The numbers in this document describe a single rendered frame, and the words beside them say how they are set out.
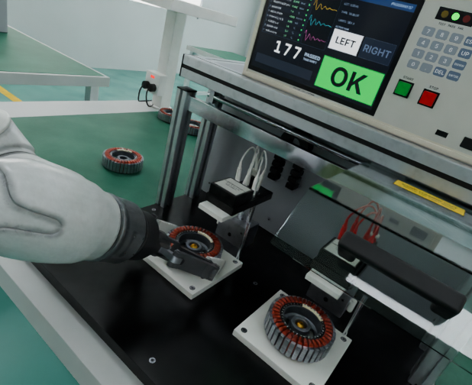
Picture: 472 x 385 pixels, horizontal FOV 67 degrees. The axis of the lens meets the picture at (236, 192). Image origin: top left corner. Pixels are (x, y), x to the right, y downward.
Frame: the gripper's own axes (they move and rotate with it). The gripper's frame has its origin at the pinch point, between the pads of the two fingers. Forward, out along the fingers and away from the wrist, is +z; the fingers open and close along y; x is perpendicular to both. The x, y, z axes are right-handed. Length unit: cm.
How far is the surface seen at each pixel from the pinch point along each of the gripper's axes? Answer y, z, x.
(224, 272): 7.1, 2.9, -0.7
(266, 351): 22.6, -4.6, -5.0
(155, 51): -448, 359, 153
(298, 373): 28.0, -4.1, -4.7
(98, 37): -448, 262, 108
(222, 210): 1.2, 0.1, 9.2
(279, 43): -2.4, -7.9, 39.9
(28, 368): -48, 35, -73
